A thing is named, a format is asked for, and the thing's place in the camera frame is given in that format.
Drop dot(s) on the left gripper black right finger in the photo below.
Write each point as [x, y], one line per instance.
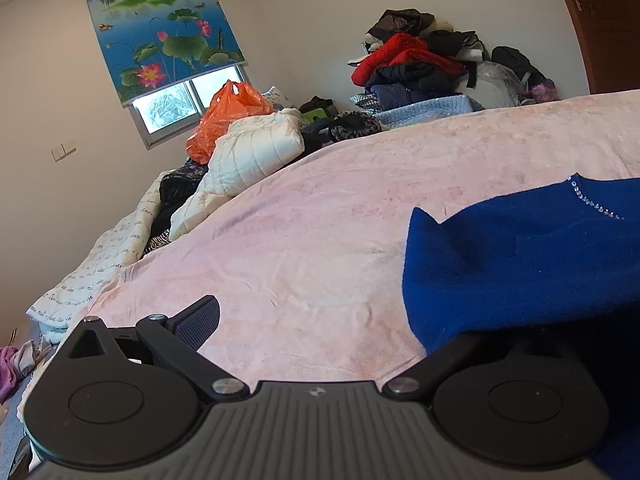
[421, 380]

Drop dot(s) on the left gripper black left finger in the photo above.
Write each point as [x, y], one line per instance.
[174, 343]

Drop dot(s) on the blue beaded knit sweater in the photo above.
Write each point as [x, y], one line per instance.
[567, 252]

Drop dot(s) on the dark clothes pile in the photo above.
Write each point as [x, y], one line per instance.
[395, 86]

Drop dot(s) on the script print white quilt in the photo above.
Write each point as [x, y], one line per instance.
[115, 249]

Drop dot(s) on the pink bed blanket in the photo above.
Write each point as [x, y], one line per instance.
[306, 265]

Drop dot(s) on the black patterned garment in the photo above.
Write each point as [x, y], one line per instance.
[175, 188]

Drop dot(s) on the orange plastic bag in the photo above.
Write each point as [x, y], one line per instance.
[234, 101]

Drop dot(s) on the light blue knit blanket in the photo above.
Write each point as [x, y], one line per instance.
[427, 111]

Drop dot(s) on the leopard print garment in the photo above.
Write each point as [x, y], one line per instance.
[353, 125]

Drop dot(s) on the green and black bag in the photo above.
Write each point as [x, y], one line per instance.
[318, 108]

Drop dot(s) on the clear plastic storage bag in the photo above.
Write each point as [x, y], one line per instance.
[491, 85]

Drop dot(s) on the lotus print roller blind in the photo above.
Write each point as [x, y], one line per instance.
[148, 45]

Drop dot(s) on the purple cloth bundle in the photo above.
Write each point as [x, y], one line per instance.
[544, 92]

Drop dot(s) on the red garment on pile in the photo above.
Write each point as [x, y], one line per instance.
[403, 49]

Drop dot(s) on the black bag on pile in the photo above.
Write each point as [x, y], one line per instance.
[520, 65]

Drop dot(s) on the brown wooden door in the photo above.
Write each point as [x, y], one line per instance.
[608, 37]

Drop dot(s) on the window with metal frame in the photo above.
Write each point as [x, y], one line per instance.
[168, 112]

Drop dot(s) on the white wall switch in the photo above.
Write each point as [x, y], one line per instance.
[63, 150]

